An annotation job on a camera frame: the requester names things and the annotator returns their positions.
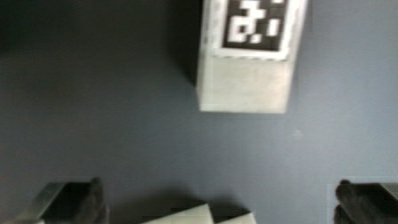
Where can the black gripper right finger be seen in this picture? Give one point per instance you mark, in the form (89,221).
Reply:
(366,203)

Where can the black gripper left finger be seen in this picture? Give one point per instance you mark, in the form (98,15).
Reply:
(68,204)

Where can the white table leg with tag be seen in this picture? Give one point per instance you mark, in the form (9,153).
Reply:
(249,45)

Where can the white square tabletop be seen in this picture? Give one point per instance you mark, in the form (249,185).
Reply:
(206,214)

